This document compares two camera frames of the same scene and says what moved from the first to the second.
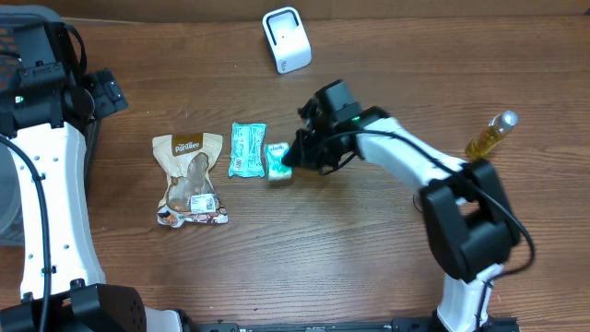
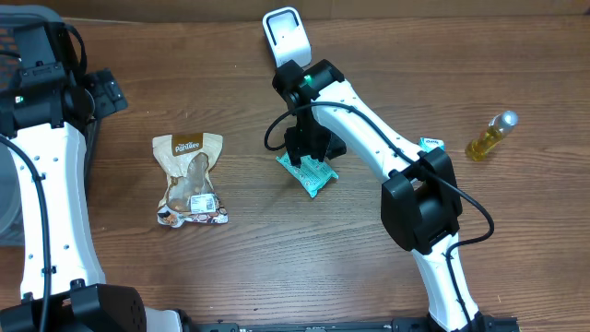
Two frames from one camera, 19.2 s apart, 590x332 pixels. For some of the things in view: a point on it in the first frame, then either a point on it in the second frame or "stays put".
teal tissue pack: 246,160 -> 312,174
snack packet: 191,196 stays put
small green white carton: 276,170 -> 429,144
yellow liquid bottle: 487,139 stays put
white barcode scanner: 288,38 stays put
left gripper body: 108,99 stays put
